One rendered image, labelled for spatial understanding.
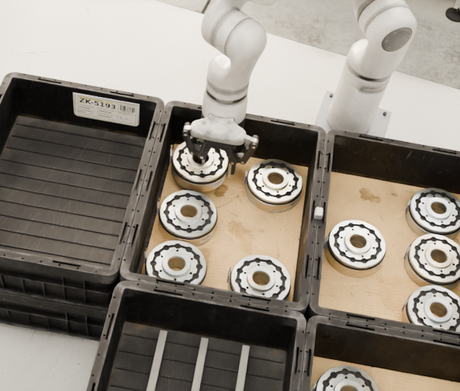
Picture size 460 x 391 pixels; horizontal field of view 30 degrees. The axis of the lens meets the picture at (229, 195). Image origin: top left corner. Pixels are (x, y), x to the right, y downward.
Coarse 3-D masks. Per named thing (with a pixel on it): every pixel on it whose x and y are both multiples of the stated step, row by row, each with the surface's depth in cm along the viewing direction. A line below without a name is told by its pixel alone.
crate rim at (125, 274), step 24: (168, 120) 153; (264, 120) 156; (288, 120) 156; (144, 192) 143; (312, 192) 146; (312, 216) 145; (312, 240) 140; (312, 264) 137; (192, 288) 132; (216, 288) 133
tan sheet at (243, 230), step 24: (168, 168) 160; (240, 168) 161; (168, 192) 156; (216, 192) 157; (240, 192) 158; (240, 216) 154; (264, 216) 155; (288, 216) 155; (216, 240) 150; (240, 240) 151; (264, 240) 151; (288, 240) 152; (144, 264) 146; (216, 264) 147; (288, 264) 149
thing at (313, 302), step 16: (384, 144) 156; (400, 144) 156; (416, 144) 156; (320, 192) 147; (320, 224) 142; (320, 240) 140; (320, 256) 138; (320, 272) 136; (352, 320) 131; (368, 320) 132; (384, 320) 132; (448, 336) 131
